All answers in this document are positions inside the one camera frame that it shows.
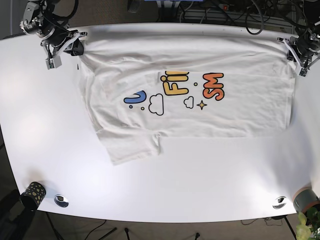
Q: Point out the grey plant pot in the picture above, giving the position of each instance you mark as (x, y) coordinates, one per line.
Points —
(304, 199)

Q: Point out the metal table grommet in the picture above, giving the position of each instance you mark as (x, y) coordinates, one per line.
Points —
(279, 202)
(61, 201)

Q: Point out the left metal table grommet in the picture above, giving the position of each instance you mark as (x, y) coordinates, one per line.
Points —
(61, 201)

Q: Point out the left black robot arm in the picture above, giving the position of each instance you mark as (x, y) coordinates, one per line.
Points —
(310, 11)

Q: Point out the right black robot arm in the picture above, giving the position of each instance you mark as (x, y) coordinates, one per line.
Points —
(39, 17)

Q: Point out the white T-shirt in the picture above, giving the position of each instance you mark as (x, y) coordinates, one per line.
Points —
(139, 88)

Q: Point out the black floral cup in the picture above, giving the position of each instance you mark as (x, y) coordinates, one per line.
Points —
(32, 197)

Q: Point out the right metal table grommet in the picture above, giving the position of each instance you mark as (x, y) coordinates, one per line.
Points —
(279, 202)

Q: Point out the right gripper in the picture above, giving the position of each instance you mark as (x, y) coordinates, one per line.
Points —
(58, 41)

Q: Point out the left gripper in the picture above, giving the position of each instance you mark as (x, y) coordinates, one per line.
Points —
(303, 50)

